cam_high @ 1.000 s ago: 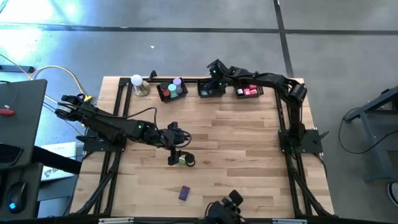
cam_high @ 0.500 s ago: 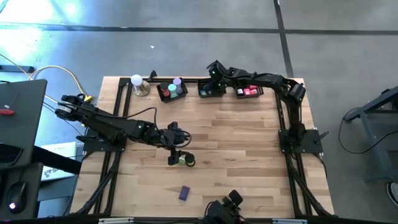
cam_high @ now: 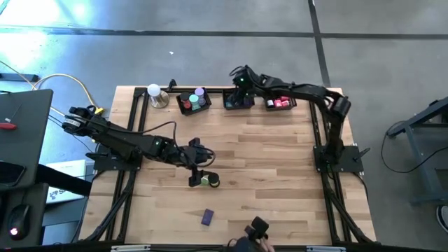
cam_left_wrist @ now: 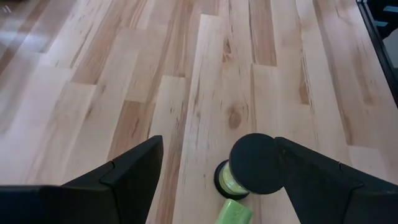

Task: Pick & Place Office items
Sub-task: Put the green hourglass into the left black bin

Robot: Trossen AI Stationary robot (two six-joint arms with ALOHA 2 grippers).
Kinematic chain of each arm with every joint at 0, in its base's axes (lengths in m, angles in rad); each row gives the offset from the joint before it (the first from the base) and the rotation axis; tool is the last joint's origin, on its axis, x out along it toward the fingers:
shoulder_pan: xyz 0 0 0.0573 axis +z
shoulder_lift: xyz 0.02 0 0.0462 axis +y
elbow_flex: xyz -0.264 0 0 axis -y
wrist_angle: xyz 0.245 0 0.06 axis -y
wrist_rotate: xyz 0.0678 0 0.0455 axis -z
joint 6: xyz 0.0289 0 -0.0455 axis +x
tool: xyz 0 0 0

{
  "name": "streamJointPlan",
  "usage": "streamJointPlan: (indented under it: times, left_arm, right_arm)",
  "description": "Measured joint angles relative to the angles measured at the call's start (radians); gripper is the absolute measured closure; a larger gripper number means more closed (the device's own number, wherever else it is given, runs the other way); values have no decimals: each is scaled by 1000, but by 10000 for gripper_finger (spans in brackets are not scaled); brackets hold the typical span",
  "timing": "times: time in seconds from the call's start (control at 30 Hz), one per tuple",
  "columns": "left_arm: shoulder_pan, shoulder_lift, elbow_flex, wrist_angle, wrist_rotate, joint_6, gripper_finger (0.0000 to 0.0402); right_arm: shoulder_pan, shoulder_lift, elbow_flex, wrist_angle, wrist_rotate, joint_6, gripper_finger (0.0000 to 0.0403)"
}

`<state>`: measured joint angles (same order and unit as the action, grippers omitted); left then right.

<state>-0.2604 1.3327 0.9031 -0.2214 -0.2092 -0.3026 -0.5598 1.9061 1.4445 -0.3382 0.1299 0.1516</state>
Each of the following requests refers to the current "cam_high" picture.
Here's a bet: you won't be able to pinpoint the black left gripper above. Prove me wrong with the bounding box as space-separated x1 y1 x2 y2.
177 136 215 188

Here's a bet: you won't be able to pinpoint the black hourglass green sand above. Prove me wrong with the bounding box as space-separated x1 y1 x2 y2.
208 171 221 189

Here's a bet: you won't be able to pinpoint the purple hourglass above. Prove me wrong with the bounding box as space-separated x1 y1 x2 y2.
194 87 207 106

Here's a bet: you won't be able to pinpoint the black plastic basket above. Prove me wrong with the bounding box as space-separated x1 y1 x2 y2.
176 87 213 116
223 89 256 111
264 96 298 112

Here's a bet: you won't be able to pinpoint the plain purple timer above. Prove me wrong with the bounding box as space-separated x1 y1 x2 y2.
200 208 215 227

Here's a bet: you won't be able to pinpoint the light bulb table lamp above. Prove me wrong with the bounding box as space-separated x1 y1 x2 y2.
146 83 171 109

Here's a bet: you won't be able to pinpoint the black handheld controller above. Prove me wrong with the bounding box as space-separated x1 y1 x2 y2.
230 216 270 252

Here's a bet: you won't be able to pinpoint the person's hand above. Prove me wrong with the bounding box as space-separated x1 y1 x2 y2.
258 237 277 252

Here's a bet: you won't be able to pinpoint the white printed box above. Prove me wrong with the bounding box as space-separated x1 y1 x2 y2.
45 159 89 204

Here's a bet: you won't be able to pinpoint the black glossy device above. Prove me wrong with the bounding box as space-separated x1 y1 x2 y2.
0 160 27 187

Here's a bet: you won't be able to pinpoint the black computer mouse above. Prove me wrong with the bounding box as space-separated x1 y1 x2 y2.
6 204 32 242

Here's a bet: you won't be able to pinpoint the grey metal cart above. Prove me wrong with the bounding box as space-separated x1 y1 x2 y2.
384 96 448 206

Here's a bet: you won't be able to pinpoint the black floor bar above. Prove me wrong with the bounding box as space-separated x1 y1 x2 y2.
0 72 39 83

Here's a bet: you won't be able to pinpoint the black aluminium table frame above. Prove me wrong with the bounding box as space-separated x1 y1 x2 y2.
78 85 377 246

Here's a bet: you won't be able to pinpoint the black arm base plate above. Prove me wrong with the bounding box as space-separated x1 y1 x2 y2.
314 146 371 173
85 143 145 172

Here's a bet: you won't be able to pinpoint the yellow extension cable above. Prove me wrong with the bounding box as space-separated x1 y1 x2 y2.
0 59 69 120
31 72 106 116

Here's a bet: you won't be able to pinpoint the silver metal bracket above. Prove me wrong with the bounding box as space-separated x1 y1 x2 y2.
306 246 348 252
110 244 152 252

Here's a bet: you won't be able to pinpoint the black power cable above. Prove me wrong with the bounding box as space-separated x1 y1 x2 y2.
380 120 448 174

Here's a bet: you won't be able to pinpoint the red-handled screwdriver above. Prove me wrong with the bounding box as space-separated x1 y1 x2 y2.
0 104 22 132

